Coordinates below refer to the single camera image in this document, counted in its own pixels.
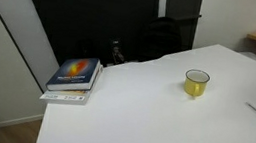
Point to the dark door panel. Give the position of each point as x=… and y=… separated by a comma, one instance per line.
x=184, y=5

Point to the stack of books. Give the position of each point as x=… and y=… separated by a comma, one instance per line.
x=63, y=97

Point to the blue hardcover book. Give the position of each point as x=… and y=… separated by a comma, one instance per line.
x=74, y=72

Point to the small black camera stand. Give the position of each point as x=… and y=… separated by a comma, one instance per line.
x=116, y=51

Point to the large black board panel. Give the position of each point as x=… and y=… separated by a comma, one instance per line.
x=74, y=23

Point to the yellow enamel mug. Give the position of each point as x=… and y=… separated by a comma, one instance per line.
x=196, y=88

